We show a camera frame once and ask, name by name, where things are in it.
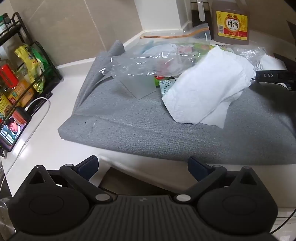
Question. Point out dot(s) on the clear glass vessel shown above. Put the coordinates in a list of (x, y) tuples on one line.
[(7, 215)]

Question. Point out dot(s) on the white paper towel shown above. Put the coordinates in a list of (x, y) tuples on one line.
[(212, 83)]

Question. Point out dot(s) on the green rabbit print package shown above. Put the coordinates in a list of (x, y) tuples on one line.
[(158, 81)]

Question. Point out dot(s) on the grey fabric mat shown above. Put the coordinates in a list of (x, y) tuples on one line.
[(127, 129)]

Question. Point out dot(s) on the clear plastic wrapper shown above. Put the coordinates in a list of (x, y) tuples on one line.
[(251, 54)]

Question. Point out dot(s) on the clear plastic bag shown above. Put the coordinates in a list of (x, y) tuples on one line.
[(129, 67)]

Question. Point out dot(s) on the yellow green snack bag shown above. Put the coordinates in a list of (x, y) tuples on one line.
[(30, 64)]

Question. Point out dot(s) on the black phone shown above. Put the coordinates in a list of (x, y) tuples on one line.
[(12, 129)]

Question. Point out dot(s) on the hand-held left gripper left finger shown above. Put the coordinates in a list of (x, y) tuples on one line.
[(89, 165)]

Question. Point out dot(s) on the green cap spice jar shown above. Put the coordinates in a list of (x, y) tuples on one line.
[(4, 23)]

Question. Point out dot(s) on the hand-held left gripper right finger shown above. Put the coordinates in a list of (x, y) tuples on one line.
[(196, 169)]

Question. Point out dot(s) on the yellow label bottle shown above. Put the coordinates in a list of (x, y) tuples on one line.
[(22, 93)]

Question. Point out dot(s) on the clear zip bag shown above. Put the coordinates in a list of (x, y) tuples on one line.
[(175, 31)]

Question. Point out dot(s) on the clear plastic sheet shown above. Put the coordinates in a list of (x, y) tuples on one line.
[(138, 89)]

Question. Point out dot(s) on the cooking wine jug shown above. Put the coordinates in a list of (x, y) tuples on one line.
[(231, 25)]

